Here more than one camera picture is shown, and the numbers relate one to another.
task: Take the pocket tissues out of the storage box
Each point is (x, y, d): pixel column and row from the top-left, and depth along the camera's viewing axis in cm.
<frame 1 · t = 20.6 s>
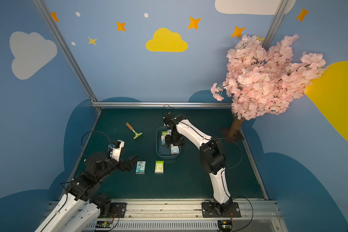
left hand: (130, 150, 74), fingers open
right hand: (173, 145, 90), fingers open
blue plastic storage box: (163, 150, 98), point 2 cm above the table
teal red patterned tissue pack: (140, 166, 89), point 3 cm above the table
green white tissue pack: (159, 166, 90), point 3 cm above the table
blue star tissue pack: (175, 149, 95), point 5 cm above the table

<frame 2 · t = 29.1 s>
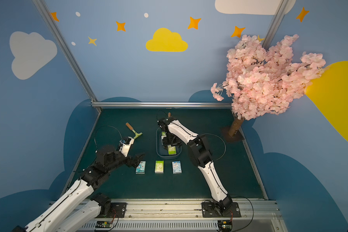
left hand: (137, 147, 77), fingers open
right hand: (172, 146, 96), fingers open
blue star tissue pack: (177, 167, 90), point 3 cm above the table
the other named things where they were.

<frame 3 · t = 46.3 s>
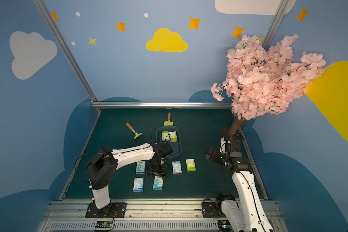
left hand: (161, 177, 82), fingers open
right hand: (214, 152, 80), fingers open
blue white tissue pack: (138, 184, 82), point 4 cm above the table
white teal tissue pack: (158, 183, 83), point 3 cm above the table
green tissue pack: (174, 137, 104), point 3 cm above the table
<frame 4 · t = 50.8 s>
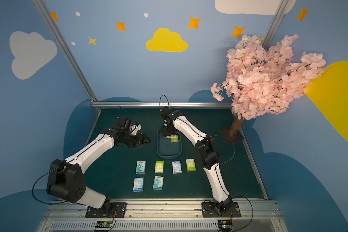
left hand: (147, 141, 85), fingers open
right hand: (169, 132, 95), fingers open
